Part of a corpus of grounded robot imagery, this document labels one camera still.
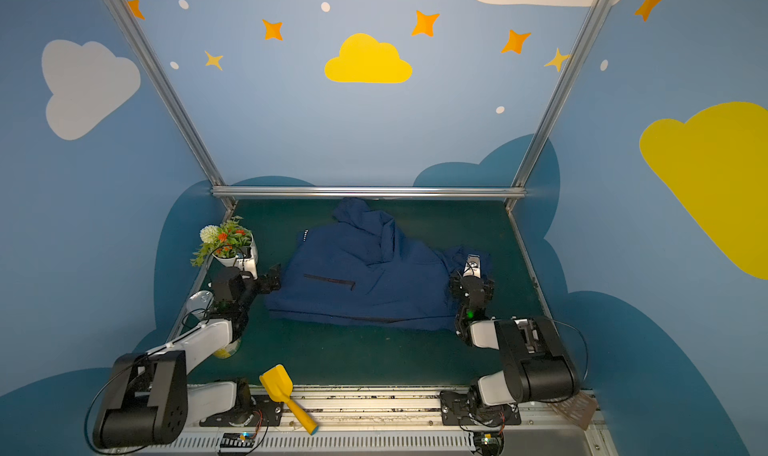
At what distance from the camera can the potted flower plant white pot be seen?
895 millimetres

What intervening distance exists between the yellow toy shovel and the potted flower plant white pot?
357 millimetres

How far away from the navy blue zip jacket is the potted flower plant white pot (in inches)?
6.6

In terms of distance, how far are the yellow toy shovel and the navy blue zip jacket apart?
16 cm

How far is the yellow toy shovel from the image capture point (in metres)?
0.74

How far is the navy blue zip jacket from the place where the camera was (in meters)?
0.88
